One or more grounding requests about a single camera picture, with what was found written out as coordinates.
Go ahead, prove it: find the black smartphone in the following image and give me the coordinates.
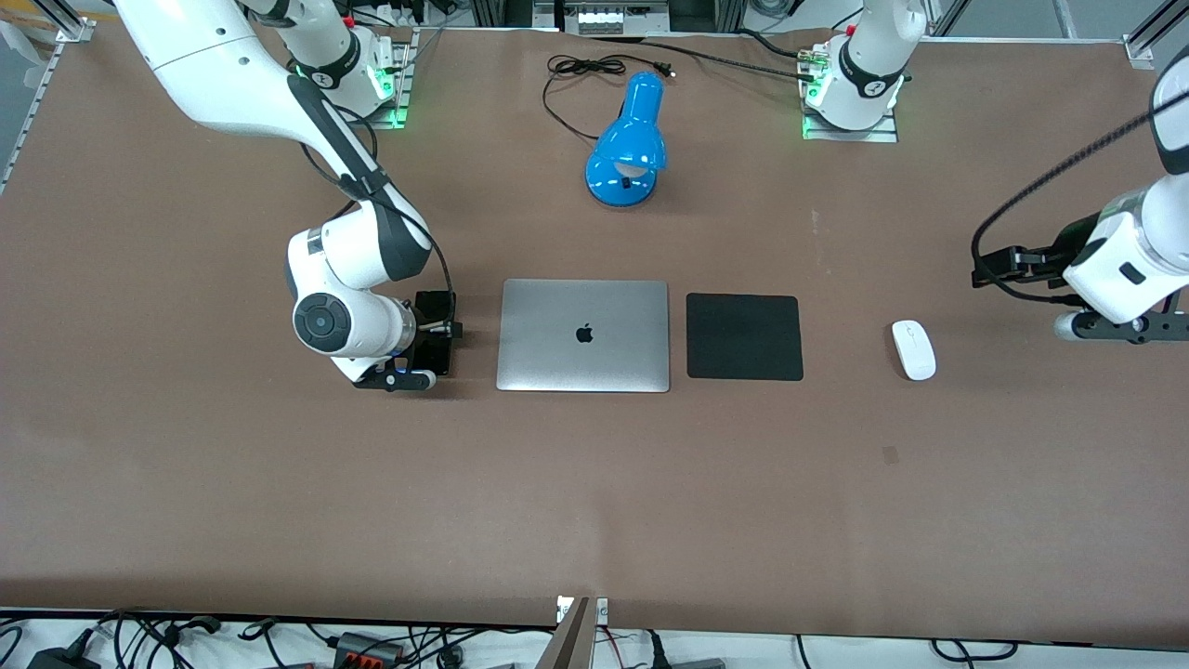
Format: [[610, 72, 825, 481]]
[[413, 290, 459, 377]]

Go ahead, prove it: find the white computer mouse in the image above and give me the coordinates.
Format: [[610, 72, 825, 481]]
[[891, 320, 937, 382]]

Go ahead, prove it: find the black mouse pad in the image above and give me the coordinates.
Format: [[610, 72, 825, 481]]
[[686, 293, 805, 383]]

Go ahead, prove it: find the silver closed laptop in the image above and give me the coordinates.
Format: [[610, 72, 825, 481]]
[[495, 279, 672, 394]]

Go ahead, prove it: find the blue desk lamp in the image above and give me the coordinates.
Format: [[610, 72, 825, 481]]
[[584, 71, 669, 209]]

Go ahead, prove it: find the black orange connector block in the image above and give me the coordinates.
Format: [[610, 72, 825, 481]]
[[331, 631, 408, 667]]

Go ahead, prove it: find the metal socket box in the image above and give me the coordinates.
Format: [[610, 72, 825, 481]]
[[562, 0, 672, 37]]

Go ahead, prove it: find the black power adapter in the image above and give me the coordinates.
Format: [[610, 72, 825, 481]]
[[26, 647, 103, 669]]

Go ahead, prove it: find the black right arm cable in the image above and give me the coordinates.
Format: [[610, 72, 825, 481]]
[[297, 102, 459, 328]]

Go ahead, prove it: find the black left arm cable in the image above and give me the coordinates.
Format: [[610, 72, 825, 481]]
[[970, 88, 1189, 307]]

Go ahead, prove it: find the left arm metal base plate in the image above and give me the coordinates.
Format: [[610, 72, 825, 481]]
[[801, 45, 900, 144]]

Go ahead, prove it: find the aluminium frame profile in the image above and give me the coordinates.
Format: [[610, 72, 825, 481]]
[[1122, 0, 1189, 69]]

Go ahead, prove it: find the black lamp power cord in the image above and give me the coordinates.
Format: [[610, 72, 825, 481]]
[[542, 54, 676, 142]]

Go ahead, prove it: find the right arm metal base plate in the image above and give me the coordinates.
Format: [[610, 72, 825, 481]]
[[353, 28, 416, 130]]

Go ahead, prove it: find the black cable to arm base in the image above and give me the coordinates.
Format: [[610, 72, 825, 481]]
[[594, 33, 823, 85]]

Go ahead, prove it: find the black looped floor cable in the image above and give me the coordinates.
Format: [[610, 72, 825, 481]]
[[931, 638, 1020, 663]]

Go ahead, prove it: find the black tangled floor cable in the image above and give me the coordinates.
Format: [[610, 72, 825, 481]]
[[91, 608, 226, 669]]

